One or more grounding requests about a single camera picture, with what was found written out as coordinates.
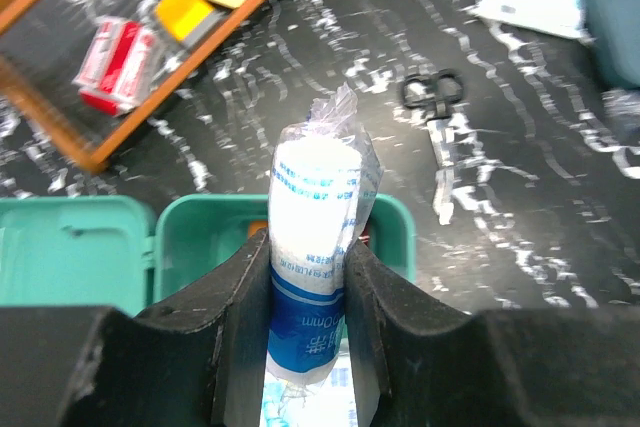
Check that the orange wooden shelf rack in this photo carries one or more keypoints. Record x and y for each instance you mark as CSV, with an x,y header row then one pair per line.
x,y
43,44

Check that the black handled scissors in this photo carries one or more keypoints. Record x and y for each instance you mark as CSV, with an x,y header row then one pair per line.
x,y
436,95

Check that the green medicine kit box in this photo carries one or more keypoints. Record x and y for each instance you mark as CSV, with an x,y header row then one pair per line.
x,y
113,250

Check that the blue white small tube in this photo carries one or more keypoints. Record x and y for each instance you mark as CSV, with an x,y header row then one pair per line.
x,y
324,180

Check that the blue divided tray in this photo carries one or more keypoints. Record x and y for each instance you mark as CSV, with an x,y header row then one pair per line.
x,y
614,25

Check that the white blue sachet packet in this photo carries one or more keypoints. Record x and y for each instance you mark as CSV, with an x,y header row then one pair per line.
x,y
330,402

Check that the red white medicine box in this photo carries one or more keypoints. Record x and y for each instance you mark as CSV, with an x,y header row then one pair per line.
x,y
117,71

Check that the white blue card packet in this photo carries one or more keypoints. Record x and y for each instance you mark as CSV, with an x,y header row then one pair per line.
x,y
560,18

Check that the yellow grey small box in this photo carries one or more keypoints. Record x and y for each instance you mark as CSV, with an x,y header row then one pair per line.
x,y
187,21

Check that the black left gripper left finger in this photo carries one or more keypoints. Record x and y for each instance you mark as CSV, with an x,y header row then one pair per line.
x,y
196,358

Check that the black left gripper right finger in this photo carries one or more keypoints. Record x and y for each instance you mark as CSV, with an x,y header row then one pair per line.
x,y
419,362

